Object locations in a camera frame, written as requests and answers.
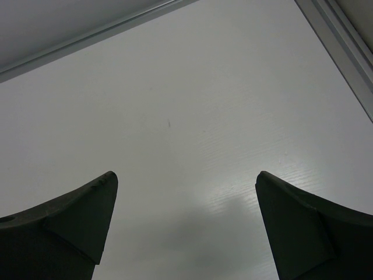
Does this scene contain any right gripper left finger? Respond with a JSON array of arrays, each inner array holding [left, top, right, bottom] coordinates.
[[1, 171, 118, 279]]

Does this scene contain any aluminium frame rail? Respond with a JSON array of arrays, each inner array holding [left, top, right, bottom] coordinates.
[[296, 1, 372, 119], [1, 1, 192, 82]]

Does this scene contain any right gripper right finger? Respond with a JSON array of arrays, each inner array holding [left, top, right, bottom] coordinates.
[[255, 171, 372, 279]]

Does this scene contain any back aluminium frame rail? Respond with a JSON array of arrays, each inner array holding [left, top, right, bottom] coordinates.
[[1, 1, 192, 82]]

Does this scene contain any right aluminium frame rail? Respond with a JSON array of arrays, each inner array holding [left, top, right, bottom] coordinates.
[[296, 1, 372, 119]]

